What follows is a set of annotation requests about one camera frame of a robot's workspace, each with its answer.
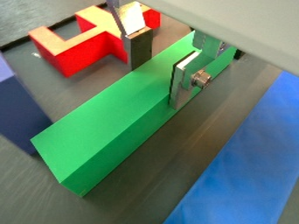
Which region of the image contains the red cross-shaped block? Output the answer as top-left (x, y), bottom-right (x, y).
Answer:
top-left (29, 4), bottom-right (160, 77)

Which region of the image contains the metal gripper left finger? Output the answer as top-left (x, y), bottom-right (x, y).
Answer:
top-left (107, 0), bottom-right (154, 70)

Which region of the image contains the purple stepped block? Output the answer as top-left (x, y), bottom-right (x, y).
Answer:
top-left (0, 53), bottom-right (52, 155)

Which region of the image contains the blue flat bar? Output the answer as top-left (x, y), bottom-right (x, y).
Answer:
top-left (163, 72), bottom-right (299, 224)

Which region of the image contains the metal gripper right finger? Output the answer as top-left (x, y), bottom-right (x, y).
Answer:
top-left (168, 30), bottom-right (227, 109)

